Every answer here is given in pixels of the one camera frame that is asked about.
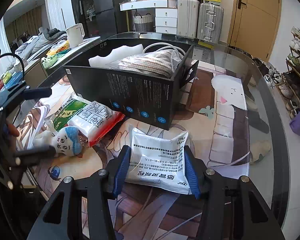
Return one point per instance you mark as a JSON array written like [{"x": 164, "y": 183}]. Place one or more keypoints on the white blue plush doll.
[{"x": 66, "y": 141}]

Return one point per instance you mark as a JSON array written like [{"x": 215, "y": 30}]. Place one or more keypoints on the person's hand on handle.
[{"x": 11, "y": 129}]

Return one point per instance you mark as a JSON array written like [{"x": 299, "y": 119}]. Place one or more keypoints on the red white tissue pack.
[{"x": 95, "y": 120}]

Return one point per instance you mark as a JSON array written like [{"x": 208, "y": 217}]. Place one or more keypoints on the striped cloth in bag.
[{"x": 159, "y": 63}]

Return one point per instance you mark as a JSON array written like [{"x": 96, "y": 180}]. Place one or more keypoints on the white foam piece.
[{"x": 115, "y": 55}]

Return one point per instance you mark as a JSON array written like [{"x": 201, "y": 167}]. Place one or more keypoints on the wooden door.
[{"x": 254, "y": 26}]

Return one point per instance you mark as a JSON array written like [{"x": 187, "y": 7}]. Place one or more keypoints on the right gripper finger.
[
  {"x": 33, "y": 156},
  {"x": 37, "y": 93}
]

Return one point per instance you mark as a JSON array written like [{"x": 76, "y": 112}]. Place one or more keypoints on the black cardboard box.
[{"x": 143, "y": 97}]

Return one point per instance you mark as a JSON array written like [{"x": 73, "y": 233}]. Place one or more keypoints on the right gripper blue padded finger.
[
  {"x": 61, "y": 217},
  {"x": 250, "y": 218}
]

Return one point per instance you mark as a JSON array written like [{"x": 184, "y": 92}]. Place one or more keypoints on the silver suitcase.
[{"x": 210, "y": 20}]

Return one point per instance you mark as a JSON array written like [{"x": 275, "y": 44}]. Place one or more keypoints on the dark glass cabinet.
[{"x": 84, "y": 13}]

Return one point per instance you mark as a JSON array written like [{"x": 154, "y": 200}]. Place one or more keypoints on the white electric kettle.
[{"x": 75, "y": 35}]

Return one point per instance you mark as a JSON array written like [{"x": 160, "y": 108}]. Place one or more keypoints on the shoe rack with shoes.
[{"x": 289, "y": 88}]

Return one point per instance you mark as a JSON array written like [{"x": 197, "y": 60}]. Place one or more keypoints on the white printed plastic pouch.
[{"x": 158, "y": 162}]

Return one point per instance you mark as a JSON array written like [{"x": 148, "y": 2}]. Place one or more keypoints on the anime printed desk mat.
[{"x": 213, "y": 111}]

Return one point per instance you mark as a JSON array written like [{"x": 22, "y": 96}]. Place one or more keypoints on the woven laundry basket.
[{"x": 143, "y": 23}]

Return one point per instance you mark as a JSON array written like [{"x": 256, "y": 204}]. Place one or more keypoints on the white drawer desk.
[{"x": 165, "y": 16}]

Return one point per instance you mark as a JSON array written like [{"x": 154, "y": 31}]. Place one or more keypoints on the black refrigerator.
[{"x": 109, "y": 17}]

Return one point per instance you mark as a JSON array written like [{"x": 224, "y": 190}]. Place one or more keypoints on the white suitcase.
[{"x": 187, "y": 19}]

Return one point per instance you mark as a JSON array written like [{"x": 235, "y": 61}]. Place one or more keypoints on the green white packet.
[{"x": 65, "y": 108}]

